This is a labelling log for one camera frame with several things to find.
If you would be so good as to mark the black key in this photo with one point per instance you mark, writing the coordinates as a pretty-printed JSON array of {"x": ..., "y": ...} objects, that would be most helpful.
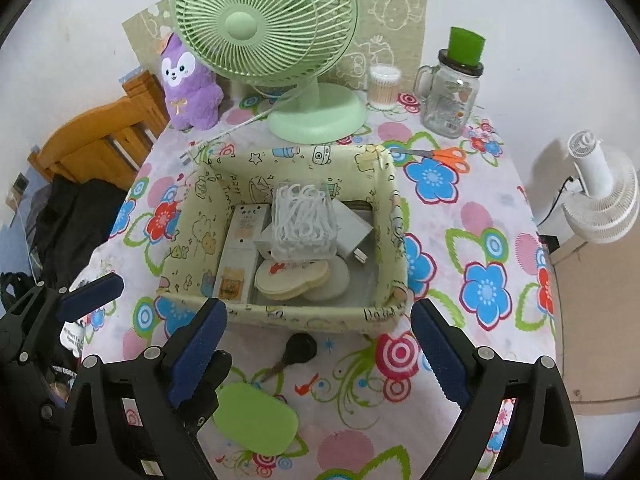
[{"x": 299, "y": 349}]

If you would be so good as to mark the cartoon print fabric storage box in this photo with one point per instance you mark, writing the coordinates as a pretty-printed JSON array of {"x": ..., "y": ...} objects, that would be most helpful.
[{"x": 200, "y": 230}]

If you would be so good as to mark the green oval case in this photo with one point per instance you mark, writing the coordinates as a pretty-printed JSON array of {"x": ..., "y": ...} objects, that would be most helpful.
[{"x": 255, "y": 420}]

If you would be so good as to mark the glass jar mug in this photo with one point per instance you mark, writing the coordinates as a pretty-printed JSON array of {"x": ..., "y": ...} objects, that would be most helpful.
[{"x": 447, "y": 105}]

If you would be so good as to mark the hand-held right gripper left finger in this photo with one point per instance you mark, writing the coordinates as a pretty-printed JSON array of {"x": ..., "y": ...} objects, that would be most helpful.
[{"x": 197, "y": 355}]

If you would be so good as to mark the beige cartoon shaped case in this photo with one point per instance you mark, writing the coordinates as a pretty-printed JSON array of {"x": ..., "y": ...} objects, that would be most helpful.
[{"x": 285, "y": 280}]

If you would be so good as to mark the white floor fan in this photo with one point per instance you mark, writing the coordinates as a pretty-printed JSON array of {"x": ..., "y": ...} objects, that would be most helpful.
[{"x": 600, "y": 175}]

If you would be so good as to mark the clear cotton swab container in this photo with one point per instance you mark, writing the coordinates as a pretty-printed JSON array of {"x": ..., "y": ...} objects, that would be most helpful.
[{"x": 384, "y": 91}]

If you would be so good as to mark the white charger plug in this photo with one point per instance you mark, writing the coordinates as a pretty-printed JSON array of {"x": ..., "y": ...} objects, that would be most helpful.
[{"x": 352, "y": 232}]

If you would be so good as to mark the green plastic cup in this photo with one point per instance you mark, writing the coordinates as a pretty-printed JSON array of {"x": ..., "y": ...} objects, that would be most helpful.
[{"x": 465, "y": 47}]

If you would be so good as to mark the purple plush toy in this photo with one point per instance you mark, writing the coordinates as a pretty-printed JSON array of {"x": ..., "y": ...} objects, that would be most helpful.
[{"x": 192, "y": 100}]

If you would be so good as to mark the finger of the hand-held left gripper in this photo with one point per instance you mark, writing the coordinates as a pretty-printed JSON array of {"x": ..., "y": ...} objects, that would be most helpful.
[{"x": 90, "y": 294}]

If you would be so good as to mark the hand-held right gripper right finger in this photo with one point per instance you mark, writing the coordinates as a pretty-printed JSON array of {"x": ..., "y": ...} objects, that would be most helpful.
[{"x": 440, "y": 352}]

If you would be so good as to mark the white round case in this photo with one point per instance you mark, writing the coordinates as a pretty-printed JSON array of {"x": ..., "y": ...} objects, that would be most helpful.
[{"x": 339, "y": 280}]

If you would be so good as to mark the wooden chair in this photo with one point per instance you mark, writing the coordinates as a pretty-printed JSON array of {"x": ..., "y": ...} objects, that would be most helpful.
[{"x": 95, "y": 140}]

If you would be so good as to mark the brown cardboard box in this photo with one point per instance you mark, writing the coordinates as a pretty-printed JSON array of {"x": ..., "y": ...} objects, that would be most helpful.
[{"x": 600, "y": 320}]

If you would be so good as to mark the clear box of floss picks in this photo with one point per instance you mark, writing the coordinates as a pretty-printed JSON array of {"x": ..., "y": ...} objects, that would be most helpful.
[{"x": 300, "y": 225}]

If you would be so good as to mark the white remote control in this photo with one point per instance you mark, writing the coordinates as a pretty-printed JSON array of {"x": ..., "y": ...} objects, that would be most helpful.
[{"x": 245, "y": 240}]

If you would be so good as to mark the black clothing pile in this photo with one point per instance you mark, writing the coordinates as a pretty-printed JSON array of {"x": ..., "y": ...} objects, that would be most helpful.
[{"x": 65, "y": 225}]

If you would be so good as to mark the green desk fan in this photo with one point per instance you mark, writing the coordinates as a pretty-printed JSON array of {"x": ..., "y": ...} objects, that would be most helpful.
[{"x": 240, "y": 25}]

